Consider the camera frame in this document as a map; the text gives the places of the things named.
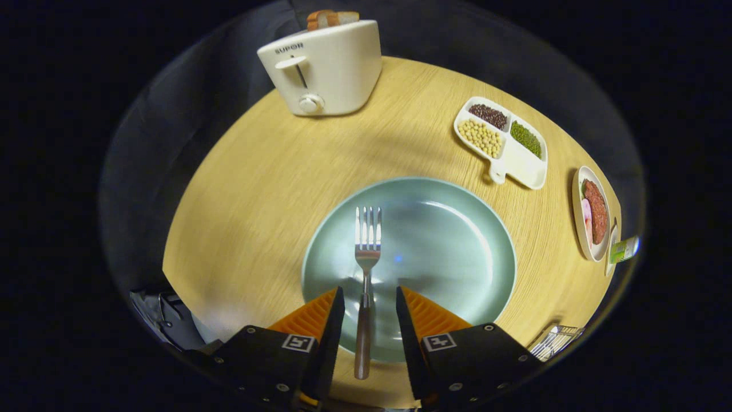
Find white toaster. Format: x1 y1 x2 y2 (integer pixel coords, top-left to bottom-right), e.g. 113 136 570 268
257 20 383 117

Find brown bread toast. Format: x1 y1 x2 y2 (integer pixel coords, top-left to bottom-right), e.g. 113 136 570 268
307 10 361 31

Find white divided dish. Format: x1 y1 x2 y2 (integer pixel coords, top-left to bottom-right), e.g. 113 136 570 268
453 96 548 191

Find pile of soybeans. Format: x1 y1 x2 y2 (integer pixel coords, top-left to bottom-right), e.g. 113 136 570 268
457 118 504 159

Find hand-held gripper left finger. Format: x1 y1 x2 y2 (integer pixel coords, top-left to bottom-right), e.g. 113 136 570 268
189 286 347 410

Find silver wire rack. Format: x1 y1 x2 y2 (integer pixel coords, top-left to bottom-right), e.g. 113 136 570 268
529 323 585 362

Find pile of white rice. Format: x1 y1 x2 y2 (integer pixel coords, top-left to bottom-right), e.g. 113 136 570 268
506 146 544 184

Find cream oval plate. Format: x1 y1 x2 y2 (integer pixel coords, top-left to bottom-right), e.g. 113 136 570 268
572 166 611 263

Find silver fork wooden handle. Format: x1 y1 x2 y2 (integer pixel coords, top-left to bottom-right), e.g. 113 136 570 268
353 206 383 381

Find pale green round plate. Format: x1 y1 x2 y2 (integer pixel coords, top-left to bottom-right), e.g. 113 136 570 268
301 177 517 363

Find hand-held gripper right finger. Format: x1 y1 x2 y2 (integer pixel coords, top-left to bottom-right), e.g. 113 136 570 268
396 286 544 408

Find small green can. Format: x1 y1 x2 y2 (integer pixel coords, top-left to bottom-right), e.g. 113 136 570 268
610 236 640 265

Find pile of green beans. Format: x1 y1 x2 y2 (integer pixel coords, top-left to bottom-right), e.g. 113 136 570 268
510 121 542 159

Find small white saucer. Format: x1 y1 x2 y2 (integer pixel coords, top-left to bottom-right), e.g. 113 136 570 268
605 220 620 278

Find pink ham slices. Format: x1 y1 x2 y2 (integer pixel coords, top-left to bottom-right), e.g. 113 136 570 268
581 199 594 247

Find brown meat steak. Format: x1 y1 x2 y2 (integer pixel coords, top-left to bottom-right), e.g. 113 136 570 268
582 179 608 245

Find dark grey object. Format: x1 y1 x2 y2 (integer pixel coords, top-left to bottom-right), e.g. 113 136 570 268
130 288 224 352

